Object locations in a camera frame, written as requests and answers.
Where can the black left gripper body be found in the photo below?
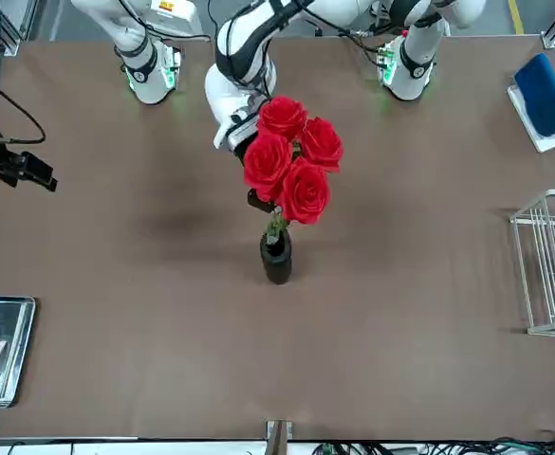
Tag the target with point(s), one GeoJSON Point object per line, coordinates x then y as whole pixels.
{"type": "Point", "coordinates": [241, 151]}

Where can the red rose bouquet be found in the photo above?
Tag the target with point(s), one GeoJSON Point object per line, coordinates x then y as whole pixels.
{"type": "Point", "coordinates": [282, 156]}

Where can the black cylindrical vase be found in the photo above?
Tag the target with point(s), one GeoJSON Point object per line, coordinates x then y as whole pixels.
{"type": "Point", "coordinates": [277, 265]}

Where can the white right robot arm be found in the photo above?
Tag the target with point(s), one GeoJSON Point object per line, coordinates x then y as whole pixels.
{"type": "Point", "coordinates": [149, 71]}

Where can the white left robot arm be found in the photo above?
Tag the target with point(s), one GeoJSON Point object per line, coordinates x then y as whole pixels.
{"type": "Point", "coordinates": [229, 95]}

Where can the silver metal tray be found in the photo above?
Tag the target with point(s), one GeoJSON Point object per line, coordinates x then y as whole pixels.
{"type": "Point", "coordinates": [2, 313]}

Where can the white case yellow label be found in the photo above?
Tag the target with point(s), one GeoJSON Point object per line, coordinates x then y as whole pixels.
{"type": "Point", "coordinates": [172, 19]}

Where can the white towel holder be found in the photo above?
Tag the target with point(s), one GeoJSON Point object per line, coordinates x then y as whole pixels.
{"type": "Point", "coordinates": [545, 142]}

